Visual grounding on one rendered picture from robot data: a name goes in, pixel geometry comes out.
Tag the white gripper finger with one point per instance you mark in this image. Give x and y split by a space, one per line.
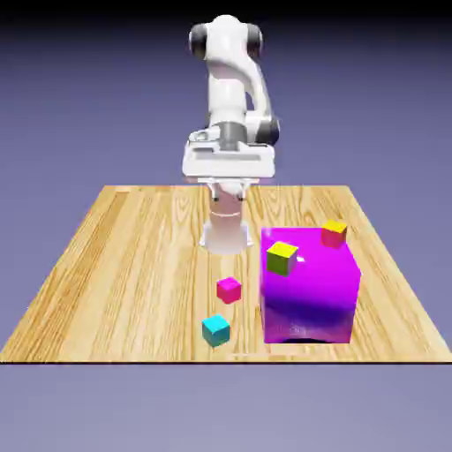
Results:
214 191
241 190

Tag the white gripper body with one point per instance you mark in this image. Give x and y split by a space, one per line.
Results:
229 162

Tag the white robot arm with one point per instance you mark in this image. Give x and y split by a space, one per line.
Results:
226 70

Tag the small yellow cube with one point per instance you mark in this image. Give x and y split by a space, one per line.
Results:
281 258

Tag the small pink cube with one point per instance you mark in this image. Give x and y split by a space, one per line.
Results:
229 290

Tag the small orange cube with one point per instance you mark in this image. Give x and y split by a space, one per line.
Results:
333 233

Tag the small cyan cube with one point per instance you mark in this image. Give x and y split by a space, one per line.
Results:
215 330

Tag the large magenta box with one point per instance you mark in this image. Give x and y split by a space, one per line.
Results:
310 293

